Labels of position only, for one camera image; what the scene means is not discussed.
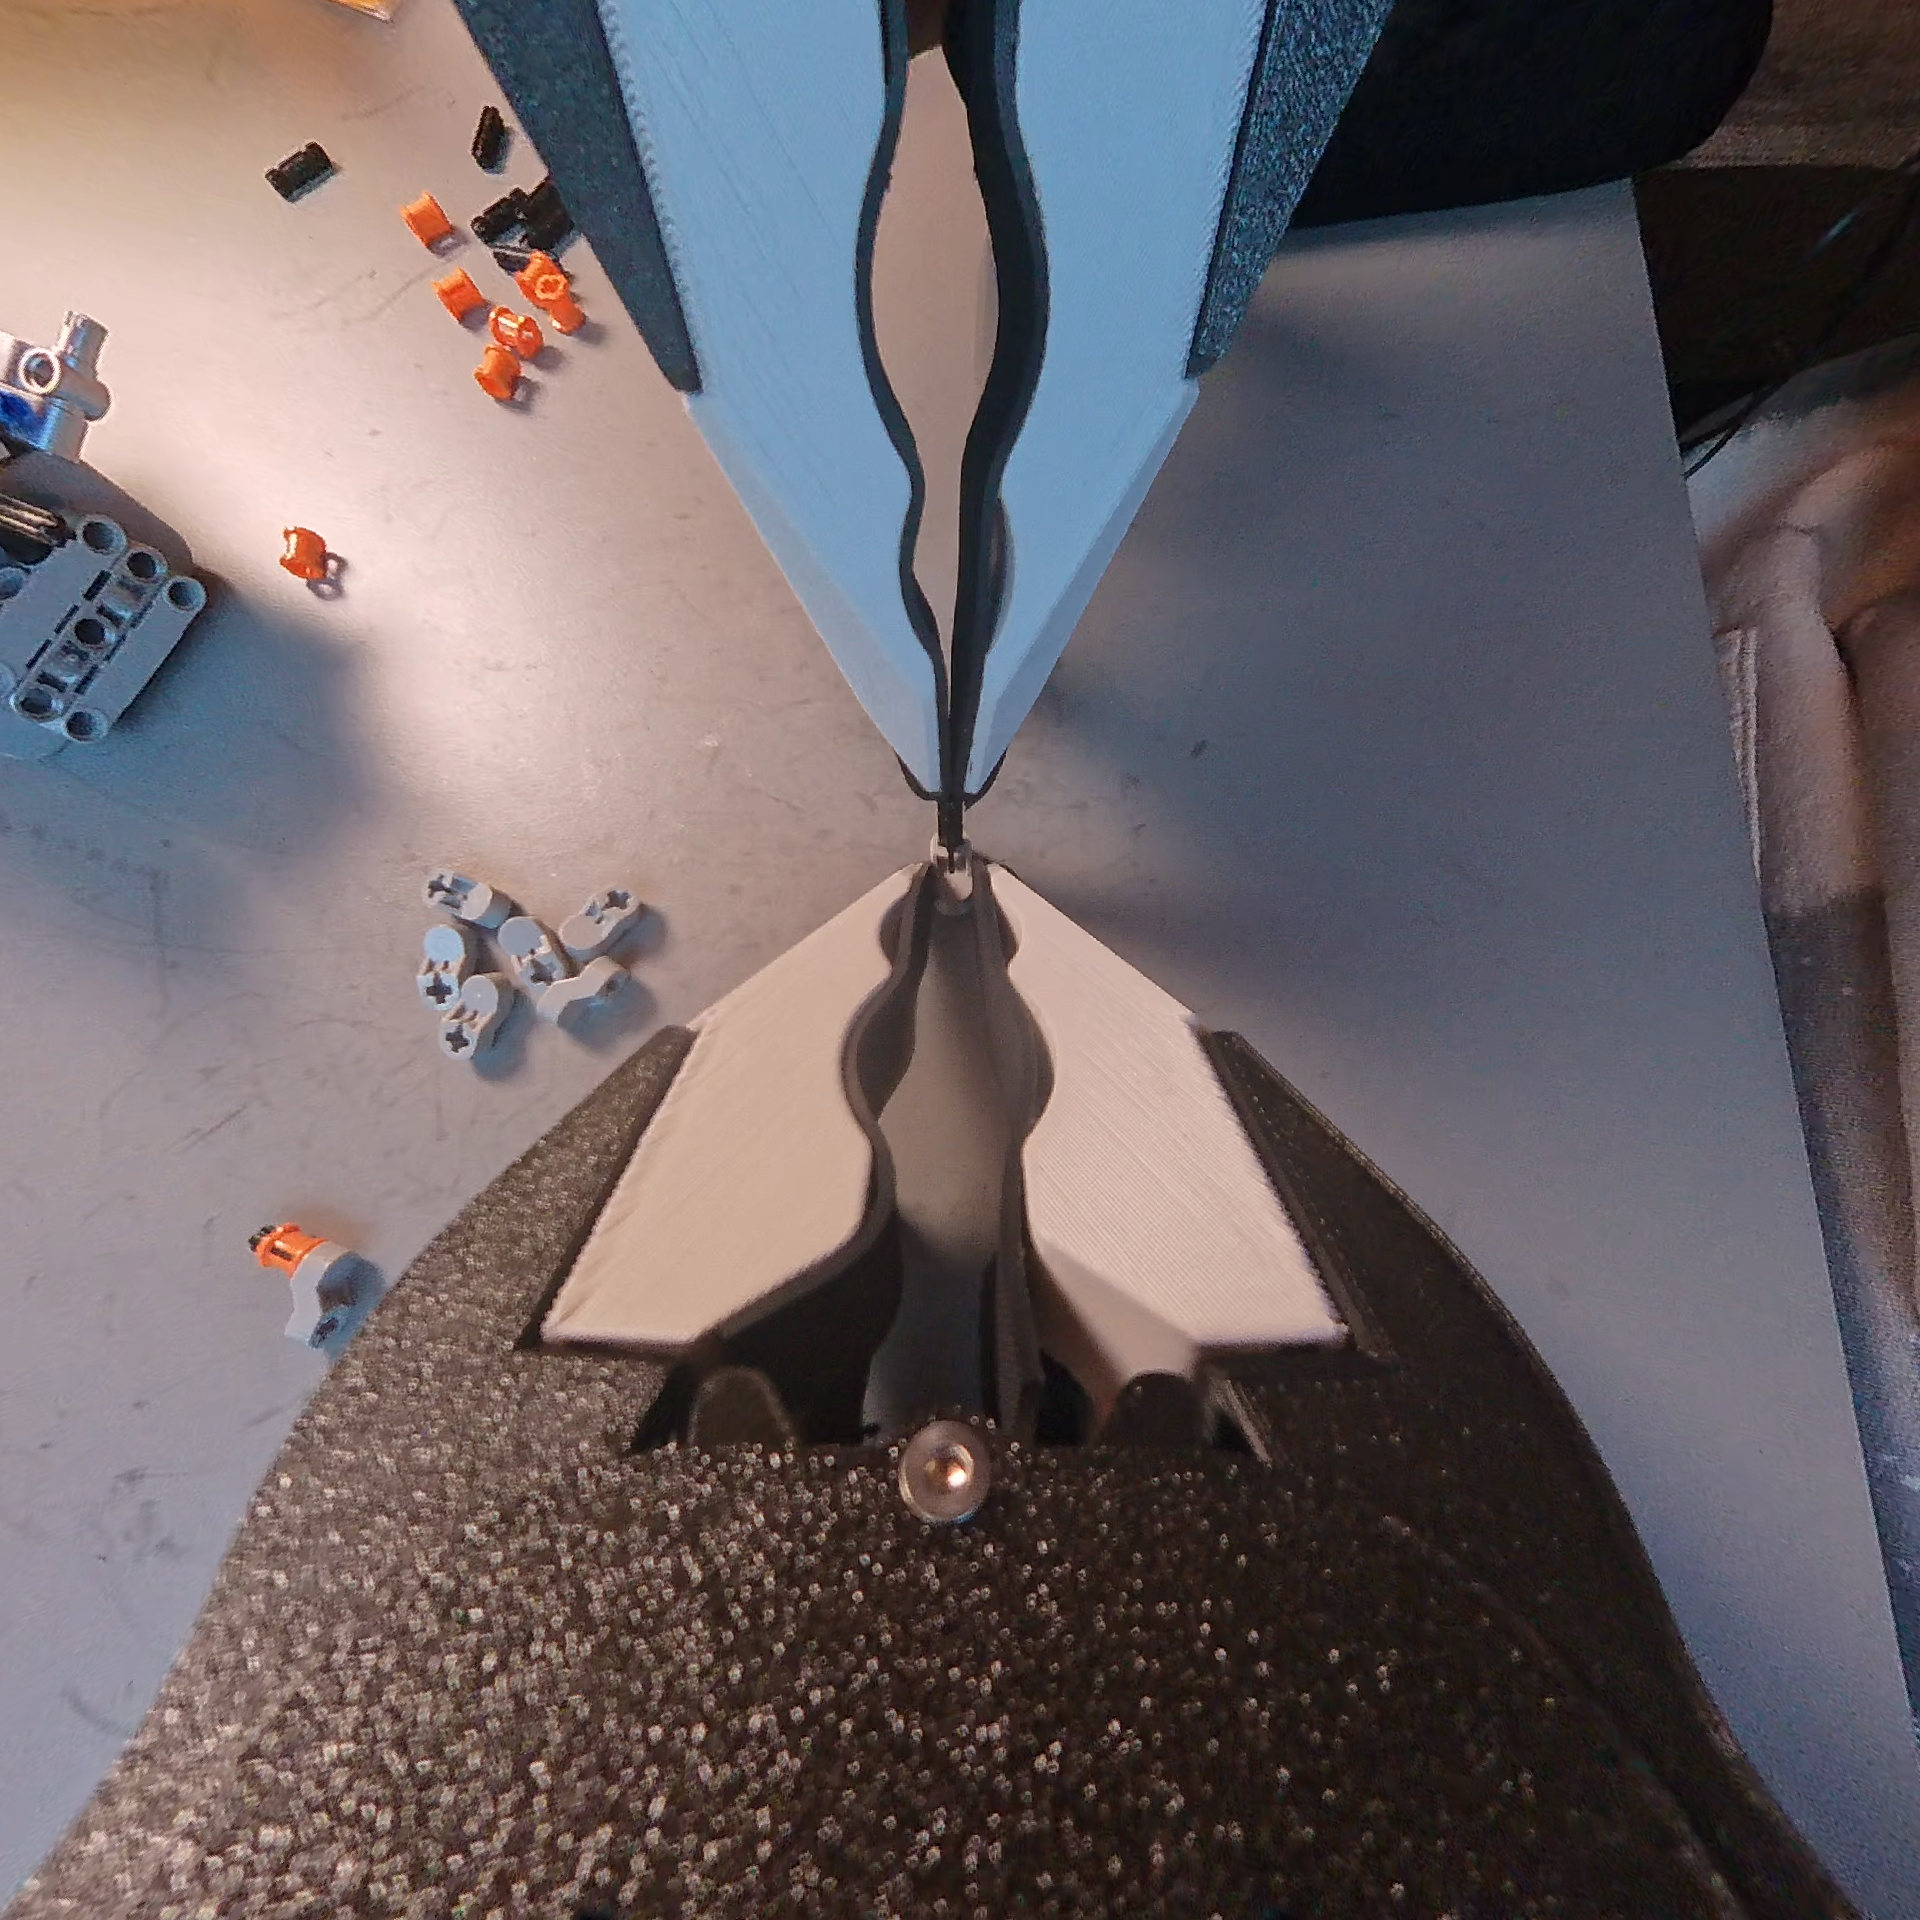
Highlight brick engine model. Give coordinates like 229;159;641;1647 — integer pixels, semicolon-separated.
0;311;212;763

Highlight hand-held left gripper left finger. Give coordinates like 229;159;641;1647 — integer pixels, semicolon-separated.
537;861;951;1358

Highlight assembled grey orange connector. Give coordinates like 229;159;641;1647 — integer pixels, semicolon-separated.
249;1219;380;1351

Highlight grey desk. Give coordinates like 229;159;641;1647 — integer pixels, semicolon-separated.
0;0;1920;1901

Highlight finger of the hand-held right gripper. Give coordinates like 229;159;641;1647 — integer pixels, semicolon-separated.
598;0;954;803
948;0;1273;814

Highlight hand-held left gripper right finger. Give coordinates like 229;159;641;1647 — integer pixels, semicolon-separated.
960;858;1349;1419

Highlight cluster of orange bushes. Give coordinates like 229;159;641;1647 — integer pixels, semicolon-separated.
400;190;592;409

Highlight pile of grey connectors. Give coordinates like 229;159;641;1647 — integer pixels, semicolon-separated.
414;867;669;1071

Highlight dark cloth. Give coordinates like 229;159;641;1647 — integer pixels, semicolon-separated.
1291;0;1781;236

